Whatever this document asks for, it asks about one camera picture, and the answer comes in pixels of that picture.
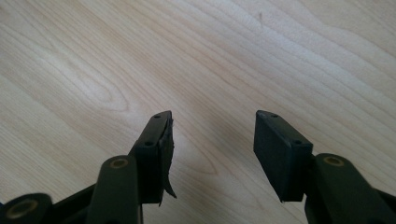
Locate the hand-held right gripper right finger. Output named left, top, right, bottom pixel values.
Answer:
left=253, top=109, right=314, bottom=203

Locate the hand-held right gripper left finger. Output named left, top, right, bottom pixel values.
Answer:
left=128, top=110, right=177, bottom=207

